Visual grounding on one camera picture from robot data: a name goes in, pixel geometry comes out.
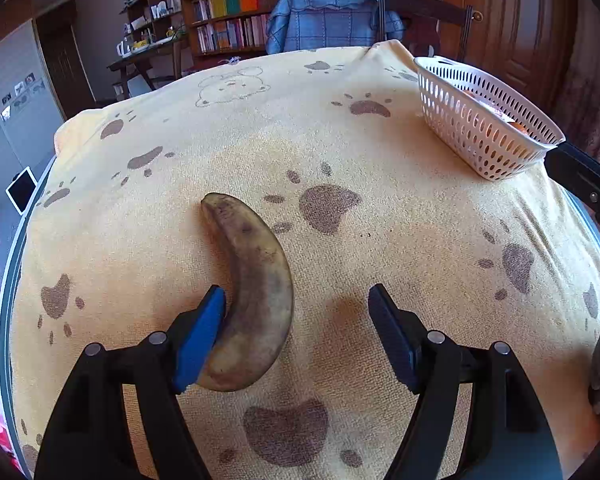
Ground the spotted ripe banana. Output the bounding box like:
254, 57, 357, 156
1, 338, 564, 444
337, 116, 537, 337
197, 193, 294, 392

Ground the large mandarin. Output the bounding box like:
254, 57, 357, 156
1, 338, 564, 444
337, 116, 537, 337
508, 122, 529, 136

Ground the bag of orange fruit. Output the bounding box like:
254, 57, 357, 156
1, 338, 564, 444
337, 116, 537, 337
464, 90, 515, 125

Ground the white plastic basket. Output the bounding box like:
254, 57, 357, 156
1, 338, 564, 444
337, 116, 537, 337
415, 56, 566, 181

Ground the brown wooden door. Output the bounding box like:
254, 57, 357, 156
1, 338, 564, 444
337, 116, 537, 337
443, 0, 578, 115

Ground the white tablet device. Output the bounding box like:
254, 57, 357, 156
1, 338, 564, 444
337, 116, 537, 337
5, 167, 38, 216

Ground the dark wooden chair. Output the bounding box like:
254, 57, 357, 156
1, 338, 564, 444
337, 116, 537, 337
385, 0, 475, 62

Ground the yellow paw print towel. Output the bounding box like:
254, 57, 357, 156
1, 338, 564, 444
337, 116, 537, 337
11, 41, 600, 479

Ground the blue plaid covered chair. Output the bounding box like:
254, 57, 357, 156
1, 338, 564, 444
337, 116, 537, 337
265, 0, 404, 55

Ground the white wardrobe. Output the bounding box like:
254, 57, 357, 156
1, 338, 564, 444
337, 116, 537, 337
0, 21, 64, 209

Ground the dark wooden desk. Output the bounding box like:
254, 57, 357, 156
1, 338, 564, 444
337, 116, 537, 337
108, 39, 188, 100

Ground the white electric kettle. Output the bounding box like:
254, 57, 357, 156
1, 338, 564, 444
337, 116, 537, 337
116, 38, 133, 58

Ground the small wooden shelf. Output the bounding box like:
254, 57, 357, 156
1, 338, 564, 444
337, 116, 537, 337
120, 0, 185, 52

